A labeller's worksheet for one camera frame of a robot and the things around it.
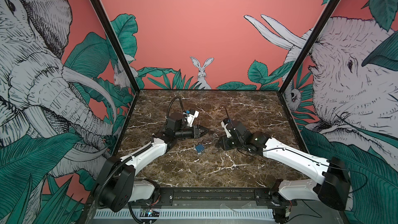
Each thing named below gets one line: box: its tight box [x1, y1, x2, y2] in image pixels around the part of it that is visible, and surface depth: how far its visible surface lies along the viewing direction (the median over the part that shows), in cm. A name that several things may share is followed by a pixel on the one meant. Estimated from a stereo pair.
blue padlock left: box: [195, 144, 205, 153], surface depth 92 cm
